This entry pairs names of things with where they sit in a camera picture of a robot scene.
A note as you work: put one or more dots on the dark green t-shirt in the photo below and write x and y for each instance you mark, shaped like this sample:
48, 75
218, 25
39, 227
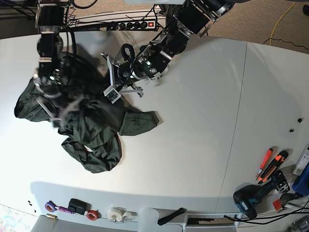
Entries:
93, 131

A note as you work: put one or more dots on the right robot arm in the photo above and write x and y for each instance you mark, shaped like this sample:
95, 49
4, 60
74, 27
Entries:
51, 19

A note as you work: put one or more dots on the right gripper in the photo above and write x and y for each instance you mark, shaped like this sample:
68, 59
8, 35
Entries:
53, 99

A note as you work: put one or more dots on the blue box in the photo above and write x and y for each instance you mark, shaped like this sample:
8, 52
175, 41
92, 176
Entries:
301, 184

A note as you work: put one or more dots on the red tape roll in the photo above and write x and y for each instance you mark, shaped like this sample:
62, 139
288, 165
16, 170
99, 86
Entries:
92, 215

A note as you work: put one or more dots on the teal cordless drill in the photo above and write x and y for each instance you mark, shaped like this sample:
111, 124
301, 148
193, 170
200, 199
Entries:
248, 197

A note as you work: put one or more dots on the purple tape roll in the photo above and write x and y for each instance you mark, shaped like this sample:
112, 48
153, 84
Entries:
50, 206

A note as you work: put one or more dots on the white tape roll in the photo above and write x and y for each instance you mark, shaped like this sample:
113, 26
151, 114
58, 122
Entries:
117, 215

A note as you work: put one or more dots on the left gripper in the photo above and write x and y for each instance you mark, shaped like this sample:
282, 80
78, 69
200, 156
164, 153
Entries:
123, 77

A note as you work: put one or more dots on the black action camera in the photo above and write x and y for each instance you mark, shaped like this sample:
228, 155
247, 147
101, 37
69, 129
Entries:
77, 206

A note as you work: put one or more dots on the black orange utility knife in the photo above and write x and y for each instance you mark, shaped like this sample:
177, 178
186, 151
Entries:
273, 166

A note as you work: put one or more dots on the black marker pen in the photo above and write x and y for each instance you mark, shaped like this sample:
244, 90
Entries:
168, 218

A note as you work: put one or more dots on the white power strip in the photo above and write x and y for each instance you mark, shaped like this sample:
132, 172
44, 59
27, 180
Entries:
133, 26

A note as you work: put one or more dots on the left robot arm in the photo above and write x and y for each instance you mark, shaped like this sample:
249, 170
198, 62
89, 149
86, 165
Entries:
194, 17

